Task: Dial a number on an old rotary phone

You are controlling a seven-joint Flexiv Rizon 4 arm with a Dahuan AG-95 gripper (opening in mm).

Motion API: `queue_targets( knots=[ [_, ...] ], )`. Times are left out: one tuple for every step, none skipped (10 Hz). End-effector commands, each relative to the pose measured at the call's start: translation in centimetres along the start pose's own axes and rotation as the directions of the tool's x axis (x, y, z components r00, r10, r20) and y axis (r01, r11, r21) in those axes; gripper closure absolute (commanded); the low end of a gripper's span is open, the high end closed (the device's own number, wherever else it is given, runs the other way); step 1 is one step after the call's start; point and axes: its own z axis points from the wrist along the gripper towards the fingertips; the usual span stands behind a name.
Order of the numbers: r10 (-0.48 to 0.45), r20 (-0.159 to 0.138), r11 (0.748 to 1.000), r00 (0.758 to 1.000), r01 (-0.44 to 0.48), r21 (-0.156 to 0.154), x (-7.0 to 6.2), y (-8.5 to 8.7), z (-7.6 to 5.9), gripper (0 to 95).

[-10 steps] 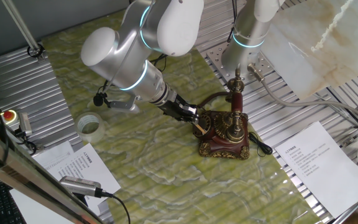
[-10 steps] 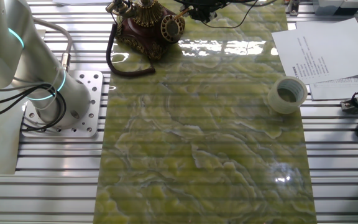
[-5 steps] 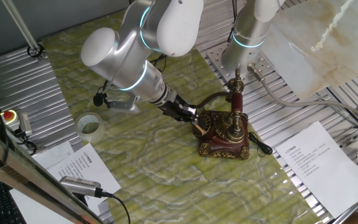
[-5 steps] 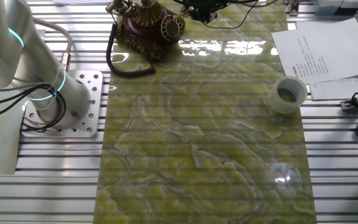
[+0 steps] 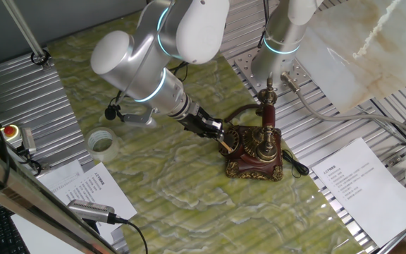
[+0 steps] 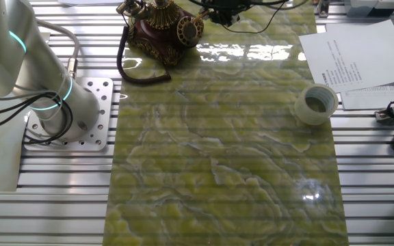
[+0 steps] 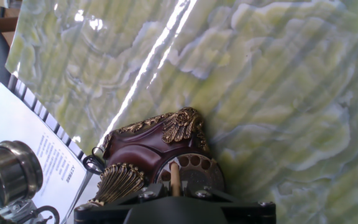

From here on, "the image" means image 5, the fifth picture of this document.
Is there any clear packing tape roll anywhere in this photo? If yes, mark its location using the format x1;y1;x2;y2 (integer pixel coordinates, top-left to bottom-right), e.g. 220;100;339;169
85;126;121;163

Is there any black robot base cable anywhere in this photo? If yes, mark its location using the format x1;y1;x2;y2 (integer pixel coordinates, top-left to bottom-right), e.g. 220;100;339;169
257;0;270;50

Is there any thin black phone cable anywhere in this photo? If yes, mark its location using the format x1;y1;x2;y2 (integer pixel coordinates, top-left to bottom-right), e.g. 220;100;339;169
282;149;310;179

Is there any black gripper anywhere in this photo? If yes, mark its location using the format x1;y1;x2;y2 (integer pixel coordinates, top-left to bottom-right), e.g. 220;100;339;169
176;102;225;141

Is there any grey robot hose with connector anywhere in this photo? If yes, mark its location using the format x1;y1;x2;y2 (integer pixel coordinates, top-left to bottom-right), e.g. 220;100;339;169
280;71;406;138

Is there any white marble pattern sheet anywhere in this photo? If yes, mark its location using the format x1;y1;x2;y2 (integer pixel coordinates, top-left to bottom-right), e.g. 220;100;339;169
296;0;406;114

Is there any paper sheet with table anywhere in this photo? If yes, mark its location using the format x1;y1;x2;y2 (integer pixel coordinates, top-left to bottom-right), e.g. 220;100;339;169
37;159;84;193

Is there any black camera cable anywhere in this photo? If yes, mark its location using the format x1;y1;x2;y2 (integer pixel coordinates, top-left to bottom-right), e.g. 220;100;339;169
113;217;149;254

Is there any silver camera device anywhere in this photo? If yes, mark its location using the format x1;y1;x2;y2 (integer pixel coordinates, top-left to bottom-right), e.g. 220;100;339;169
67;199;116;226

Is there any wrist camera bracket black knob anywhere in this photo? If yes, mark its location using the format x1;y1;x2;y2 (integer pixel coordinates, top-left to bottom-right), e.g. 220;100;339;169
104;104;159;128

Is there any antique red rotary phone base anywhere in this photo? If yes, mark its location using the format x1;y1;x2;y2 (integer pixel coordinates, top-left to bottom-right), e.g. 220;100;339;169
218;125;284;182

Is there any green marble pattern mat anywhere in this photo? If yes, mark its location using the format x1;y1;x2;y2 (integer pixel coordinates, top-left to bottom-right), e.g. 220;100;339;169
46;10;366;254

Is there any brass and red phone handset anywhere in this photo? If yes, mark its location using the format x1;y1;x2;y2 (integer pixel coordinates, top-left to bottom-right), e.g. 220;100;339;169
254;72;279;163

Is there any metal frame bar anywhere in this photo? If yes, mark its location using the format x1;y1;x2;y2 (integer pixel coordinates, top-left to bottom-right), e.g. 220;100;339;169
0;140;119;254

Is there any small grey box device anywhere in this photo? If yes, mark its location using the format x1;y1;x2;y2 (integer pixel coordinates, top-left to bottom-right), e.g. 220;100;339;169
20;126;37;155

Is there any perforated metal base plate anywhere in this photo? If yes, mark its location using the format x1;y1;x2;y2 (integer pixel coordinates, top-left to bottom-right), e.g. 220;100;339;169
233;47;313;95

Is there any printed instruction paper sheet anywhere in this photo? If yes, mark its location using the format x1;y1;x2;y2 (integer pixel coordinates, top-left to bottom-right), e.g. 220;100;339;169
53;162;139;244
311;137;406;248

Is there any short wooden stick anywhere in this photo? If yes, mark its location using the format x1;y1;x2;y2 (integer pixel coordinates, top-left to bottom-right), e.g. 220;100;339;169
218;139;234;154

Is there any metal stand rod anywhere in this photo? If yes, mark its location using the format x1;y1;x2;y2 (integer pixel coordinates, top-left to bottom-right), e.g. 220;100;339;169
1;0;52;70

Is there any dark red coiled phone cord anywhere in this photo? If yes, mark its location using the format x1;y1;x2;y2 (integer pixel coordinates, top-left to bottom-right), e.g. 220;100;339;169
223;103;264;123

